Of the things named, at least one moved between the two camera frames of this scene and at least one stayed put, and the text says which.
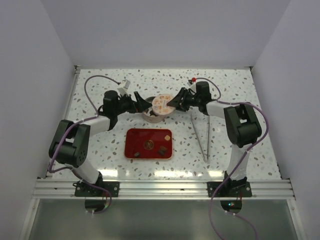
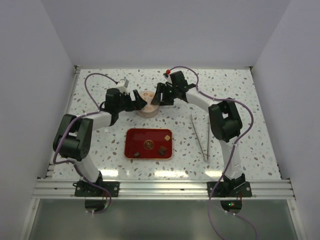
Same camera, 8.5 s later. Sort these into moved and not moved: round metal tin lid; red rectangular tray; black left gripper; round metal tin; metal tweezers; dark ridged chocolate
Moved: round metal tin; round metal tin lid
Not moved: dark ridged chocolate; black left gripper; metal tweezers; red rectangular tray
